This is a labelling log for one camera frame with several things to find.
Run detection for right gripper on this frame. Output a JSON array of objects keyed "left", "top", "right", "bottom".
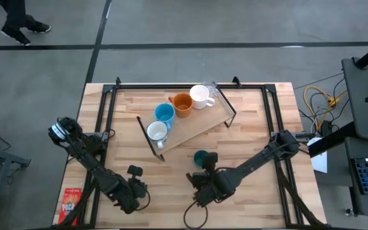
[{"left": 186, "top": 171, "right": 236, "bottom": 208}]

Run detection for orange mug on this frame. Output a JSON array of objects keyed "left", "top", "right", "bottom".
[{"left": 168, "top": 92, "right": 194, "bottom": 119}]

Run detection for red Pocky box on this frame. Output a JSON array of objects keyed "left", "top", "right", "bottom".
[{"left": 57, "top": 187, "right": 83, "bottom": 226}]

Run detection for black support beam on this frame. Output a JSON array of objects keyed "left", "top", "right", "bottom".
[{"left": 307, "top": 120, "right": 357, "bottom": 158}]

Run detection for black aluminium table frame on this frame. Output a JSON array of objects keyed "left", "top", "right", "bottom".
[{"left": 77, "top": 76, "right": 324, "bottom": 229}]

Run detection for grey desk with keyboard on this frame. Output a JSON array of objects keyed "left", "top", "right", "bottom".
[{"left": 343, "top": 136, "right": 368, "bottom": 220}]

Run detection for white paper sheet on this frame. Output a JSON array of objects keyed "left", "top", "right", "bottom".
[{"left": 307, "top": 137, "right": 328, "bottom": 174}]

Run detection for white ceramic mug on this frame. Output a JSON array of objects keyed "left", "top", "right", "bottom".
[{"left": 189, "top": 84, "right": 216, "bottom": 111}]

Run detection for black power adapter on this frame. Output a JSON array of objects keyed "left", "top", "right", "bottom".
[{"left": 320, "top": 119, "right": 334, "bottom": 137}]

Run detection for blue white floral mug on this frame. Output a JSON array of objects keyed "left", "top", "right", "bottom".
[{"left": 146, "top": 120, "right": 170, "bottom": 150}]

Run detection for thin black floor cable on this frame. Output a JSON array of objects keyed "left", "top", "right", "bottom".
[{"left": 293, "top": 72, "right": 344, "bottom": 90}]

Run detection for person's feet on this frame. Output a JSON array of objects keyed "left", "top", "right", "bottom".
[{"left": 0, "top": 0, "right": 52, "bottom": 46}]

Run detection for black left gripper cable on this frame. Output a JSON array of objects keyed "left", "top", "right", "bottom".
[{"left": 135, "top": 190, "right": 151, "bottom": 212}]

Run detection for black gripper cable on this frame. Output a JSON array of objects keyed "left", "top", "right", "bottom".
[
  {"left": 135, "top": 190, "right": 151, "bottom": 212},
  {"left": 183, "top": 200, "right": 209, "bottom": 229}
]

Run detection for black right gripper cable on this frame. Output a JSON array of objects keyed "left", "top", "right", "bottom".
[{"left": 183, "top": 200, "right": 209, "bottom": 229}]

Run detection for wooden shelf with black legs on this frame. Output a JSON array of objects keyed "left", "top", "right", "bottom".
[{"left": 135, "top": 85, "right": 238, "bottom": 162}]

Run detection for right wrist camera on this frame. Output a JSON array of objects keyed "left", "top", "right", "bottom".
[{"left": 205, "top": 151, "right": 219, "bottom": 172}]

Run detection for green plastic cup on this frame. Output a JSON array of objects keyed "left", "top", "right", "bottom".
[{"left": 193, "top": 149, "right": 211, "bottom": 169}]

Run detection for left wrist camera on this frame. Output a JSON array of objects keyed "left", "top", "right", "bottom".
[{"left": 126, "top": 164, "right": 144, "bottom": 180}]

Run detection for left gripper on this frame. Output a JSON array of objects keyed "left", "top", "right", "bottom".
[{"left": 111, "top": 180, "right": 149, "bottom": 215}]

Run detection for yellow cable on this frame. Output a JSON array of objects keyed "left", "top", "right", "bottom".
[{"left": 303, "top": 85, "right": 348, "bottom": 130}]

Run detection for clear plastic mug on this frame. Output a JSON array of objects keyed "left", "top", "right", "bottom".
[{"left": 203, "top": 79, "right": 220, "bottom": 97}]

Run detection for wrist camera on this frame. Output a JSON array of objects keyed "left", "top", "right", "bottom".
[
  {"left": 205, "top": 151, "right": 219, "bottom": 172},
  {"left": 126, "top": 164, "right": 144, "bottom": 180}
]

